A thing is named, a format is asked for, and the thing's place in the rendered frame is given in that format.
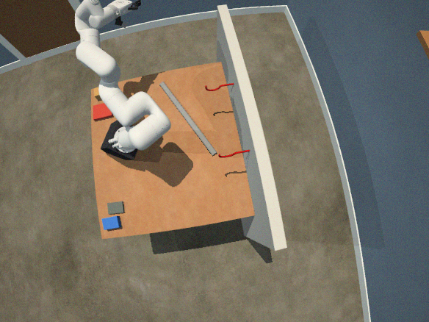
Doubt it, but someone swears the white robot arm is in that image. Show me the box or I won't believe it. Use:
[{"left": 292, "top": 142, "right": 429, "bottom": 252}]
[{"left": 75, "top": 0, "right": 171, "bottom": 153}]

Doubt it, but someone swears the grey bar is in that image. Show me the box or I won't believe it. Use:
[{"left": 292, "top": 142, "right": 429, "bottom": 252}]
[{"left": 159, "top": 82, "right": 217, "bottom": 156}]

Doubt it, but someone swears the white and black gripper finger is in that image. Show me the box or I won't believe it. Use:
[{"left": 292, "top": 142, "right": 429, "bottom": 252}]
[{"left": 128, "top": 0, "right": 141, "bottom": 10}]

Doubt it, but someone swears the blue box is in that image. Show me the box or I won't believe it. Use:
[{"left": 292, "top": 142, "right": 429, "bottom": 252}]
[{"left": 102, "top": 216, "right": 121, "bottom": 230}]

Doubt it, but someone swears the cream wall panel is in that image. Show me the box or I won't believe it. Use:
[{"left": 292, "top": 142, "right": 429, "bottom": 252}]
[{"left": 217, "top": 4, "right": 287, "bottom": 251}]

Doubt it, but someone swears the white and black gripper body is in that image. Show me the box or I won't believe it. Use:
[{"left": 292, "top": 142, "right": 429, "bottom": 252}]
[{"left": 110, "top": 0, "right": 132, "bottom": 17}]

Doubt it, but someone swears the red flat block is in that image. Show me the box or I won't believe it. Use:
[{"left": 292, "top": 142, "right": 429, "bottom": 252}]
[{"left": 93, "top": 103, "right": 113, "bottom": 121}]

